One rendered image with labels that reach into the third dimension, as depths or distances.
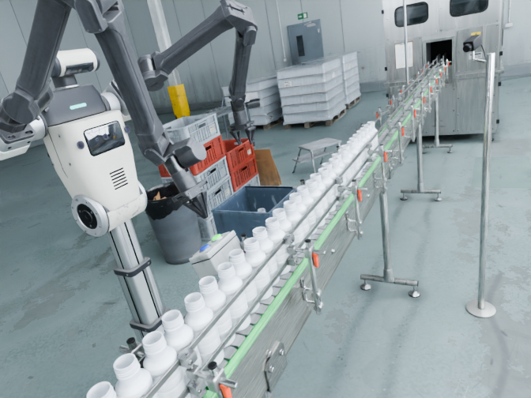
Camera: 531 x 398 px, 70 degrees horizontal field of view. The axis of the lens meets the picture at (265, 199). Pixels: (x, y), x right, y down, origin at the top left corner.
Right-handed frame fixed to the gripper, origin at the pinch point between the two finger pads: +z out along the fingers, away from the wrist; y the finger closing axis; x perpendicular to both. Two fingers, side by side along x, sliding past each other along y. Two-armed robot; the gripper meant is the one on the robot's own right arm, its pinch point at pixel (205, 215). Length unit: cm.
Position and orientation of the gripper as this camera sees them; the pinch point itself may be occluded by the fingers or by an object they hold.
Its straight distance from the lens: 112.9
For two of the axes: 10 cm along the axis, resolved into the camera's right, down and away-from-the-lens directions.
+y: 4.6, -4.0, 7.9
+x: -7.6, 2.9, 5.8
